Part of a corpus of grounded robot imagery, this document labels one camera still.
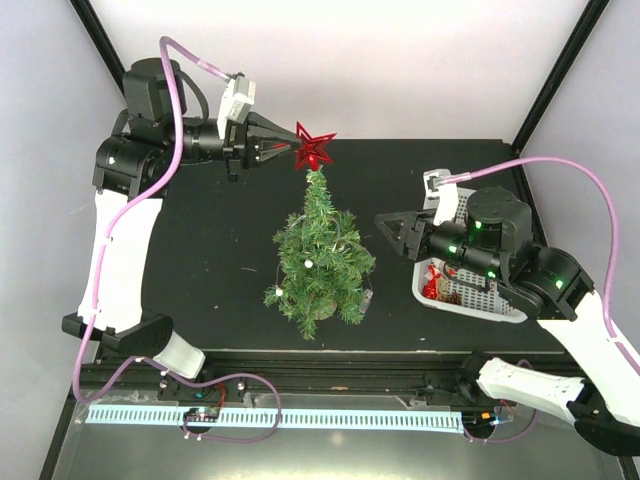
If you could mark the small green christmas tree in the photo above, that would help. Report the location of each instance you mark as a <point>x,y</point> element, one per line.
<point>323,267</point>

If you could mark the brown pine cone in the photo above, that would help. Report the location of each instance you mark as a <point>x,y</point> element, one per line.
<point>453,298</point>

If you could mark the red gift box ornament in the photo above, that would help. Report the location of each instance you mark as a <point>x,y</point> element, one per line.
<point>430,291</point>

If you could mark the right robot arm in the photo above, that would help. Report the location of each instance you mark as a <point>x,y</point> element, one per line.
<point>548,286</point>

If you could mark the clear battery box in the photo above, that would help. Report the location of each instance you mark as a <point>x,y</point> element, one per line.
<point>365,301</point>

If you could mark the white plastic basket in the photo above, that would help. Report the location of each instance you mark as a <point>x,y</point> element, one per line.
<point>475,300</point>

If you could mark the red star ornament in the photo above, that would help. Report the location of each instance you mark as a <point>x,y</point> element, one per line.
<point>312,150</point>

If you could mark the small circuit board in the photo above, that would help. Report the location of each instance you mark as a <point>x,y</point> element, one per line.
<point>202,414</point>

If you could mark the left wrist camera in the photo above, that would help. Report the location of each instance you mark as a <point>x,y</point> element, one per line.
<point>237,100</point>

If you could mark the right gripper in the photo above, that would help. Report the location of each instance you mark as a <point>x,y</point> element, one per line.
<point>411,230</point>

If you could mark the red ribbon bow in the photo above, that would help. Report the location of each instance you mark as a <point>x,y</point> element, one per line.
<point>433,273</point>

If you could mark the white slotted cable duct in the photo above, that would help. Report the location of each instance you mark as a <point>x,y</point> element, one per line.
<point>286,418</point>

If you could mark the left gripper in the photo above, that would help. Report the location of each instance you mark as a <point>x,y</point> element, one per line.
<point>238,144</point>

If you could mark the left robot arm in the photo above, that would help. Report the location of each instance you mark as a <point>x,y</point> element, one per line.
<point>129,162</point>

